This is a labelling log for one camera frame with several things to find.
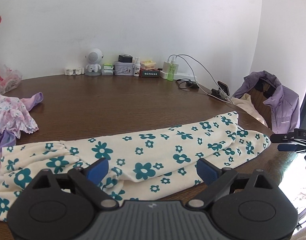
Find purple jacket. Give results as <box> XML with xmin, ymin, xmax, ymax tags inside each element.
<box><xmin>232</xmin><ymin>71</ymin><xmax>301</xmax><ymax>134</ymax></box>

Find white clip holder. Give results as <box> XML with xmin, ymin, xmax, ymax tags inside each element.
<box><xmin>64</xmin><ymin>67</ymin><xmax>84</xmax><ymax>76</ymax></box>

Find cream fluffy cloth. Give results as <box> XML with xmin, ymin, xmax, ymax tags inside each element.
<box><xmin>232</xmin><ymin>93</ymin><xmax>267</xmax><ymax>127</ymax></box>

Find black cable with controller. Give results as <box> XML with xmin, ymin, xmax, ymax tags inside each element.
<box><xmin>177</xmin><ymin>79</ymin><xmax>200</xmax><ymax>90</ymax></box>

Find white power strip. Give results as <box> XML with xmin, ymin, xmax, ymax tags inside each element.
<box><xmin>160</xmin><ymin>70</ymin><xmax>195</xmax><ymax>80</ymax></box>

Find clear plastic bag red print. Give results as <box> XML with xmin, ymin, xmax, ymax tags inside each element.
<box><xmin>0</xmin><ymin>64</ymin><xmax>23</xmax><ymax>94</ymax></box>

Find wooden chair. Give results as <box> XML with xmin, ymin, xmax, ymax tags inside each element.
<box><xmin>250</xmin><ymin>79</ymin><xmax>280</xmax><ymax>130</ymax></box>

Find green spray bottle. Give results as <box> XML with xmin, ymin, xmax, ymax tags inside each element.
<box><xmin>168</xmin><ymin>59</ymin><xmax>176</xmax><ymax>81</ymax></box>

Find dark red label box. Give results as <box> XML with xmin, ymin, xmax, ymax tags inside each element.
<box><xmin>140</xmin><ymin>68</ymin><xmax>159</xmax><ymax>78</ymax></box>

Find yellow snack packets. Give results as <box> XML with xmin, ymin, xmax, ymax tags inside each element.
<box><xmin>140</xmin><ymin>60</ymin><xmax>157</xmax><ymax>70</ymax></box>

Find smartphone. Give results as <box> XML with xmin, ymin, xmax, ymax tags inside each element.
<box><xmin>217</xmin><ymin>81</ymin><xmax>230</xmax><ymax>96</ymax></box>

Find grey printed tin box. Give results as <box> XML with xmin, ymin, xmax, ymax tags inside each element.
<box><xmin>114</xmin><ymin>60</ymin><xmax>134</xmax><ymax>76</ymax></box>

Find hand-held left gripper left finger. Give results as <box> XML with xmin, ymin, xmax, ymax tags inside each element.
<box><xmin>30</xmin><ymin>157</ymin><xmax>119</xmax><ymax>208</ymax></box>

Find white charging cable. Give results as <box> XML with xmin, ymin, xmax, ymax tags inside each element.
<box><xmin>172</xmin><ymin>54</ymin><xmax>222</xmax><ymax>92</ymax></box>
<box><xmin>168</xmin><ymin>55</ymin><xmax>234</xmax><ymax>103</ymax></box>

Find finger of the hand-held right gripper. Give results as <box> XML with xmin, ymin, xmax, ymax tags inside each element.
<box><xmin>270</xmin><ymin>132</ymin><xmax>297</xmax><ymax>143</ymax></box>
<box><xmin>278</xmin><ymin>142</ymin><xmax>306</xmax><ymax>155</ymax></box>

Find white robot figure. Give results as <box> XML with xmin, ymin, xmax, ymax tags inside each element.
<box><xmin>85</xmin><ymin>48</ymin><xmax>104</xmax><ymax>76</ymax></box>

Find lilac pink garment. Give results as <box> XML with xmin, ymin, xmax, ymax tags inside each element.
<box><xmin>0</xmin><ymin>92</ymin><xmax>44</xmax><ymax>178</ymax></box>

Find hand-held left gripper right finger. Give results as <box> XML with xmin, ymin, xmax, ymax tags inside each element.
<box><xmin>188</xmin><ymin>158</ymin><xmax>274</xmax><ymax>208</ymax></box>

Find white spray bottle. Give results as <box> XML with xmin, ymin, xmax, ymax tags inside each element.
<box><xmin>133</xmin><ymin>57</ymin><xmax>141</xmax><ymax>77</ymax></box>

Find cream dress with teal flowers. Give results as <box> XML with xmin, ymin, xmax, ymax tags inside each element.
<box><xmin>0</xmin><ymin>111</ymin><xmax>272</xmax><ymax>223</ymax></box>

